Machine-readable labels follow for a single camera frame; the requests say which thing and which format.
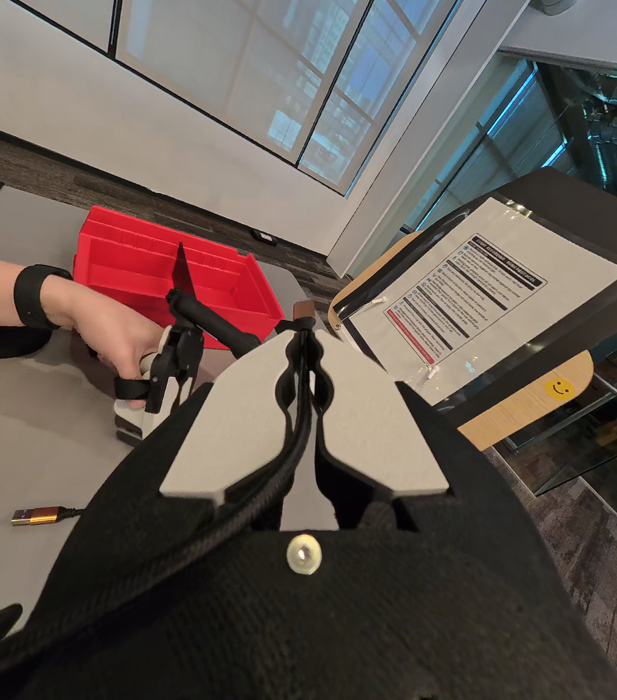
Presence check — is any black sign board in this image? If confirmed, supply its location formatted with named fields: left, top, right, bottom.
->
left=336, top=167, right=617, bottom=433

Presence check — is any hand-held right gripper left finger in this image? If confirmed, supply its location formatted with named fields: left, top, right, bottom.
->
left=160, top=331, right=301, bottom=506

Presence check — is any person's left hand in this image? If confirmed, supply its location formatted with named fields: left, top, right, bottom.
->
left=56, top=276, right=166, bottom=381

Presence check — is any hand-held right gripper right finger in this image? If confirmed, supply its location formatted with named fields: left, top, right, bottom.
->
left=307, top=331, right=450, bottom=499

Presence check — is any white instruction sheet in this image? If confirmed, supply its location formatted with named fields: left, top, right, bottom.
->
left=349, top=197, right=617, bottom=405

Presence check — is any window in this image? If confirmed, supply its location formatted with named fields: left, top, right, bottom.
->
left=117, top=0, right=457, bottom=195

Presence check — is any black braided copper-plug cable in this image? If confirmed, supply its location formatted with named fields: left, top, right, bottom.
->
left=0, top=300, right=317, bottom=690

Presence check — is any wooden board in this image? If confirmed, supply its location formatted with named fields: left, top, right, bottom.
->
left=329, top=230, right=594, bottom=452

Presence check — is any black wristband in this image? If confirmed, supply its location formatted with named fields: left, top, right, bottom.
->
left=13, top=265, right=74, bottom=330

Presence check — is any red plastic bin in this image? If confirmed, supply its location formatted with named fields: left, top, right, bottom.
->
left=72, top=205, right=286, bottom=351

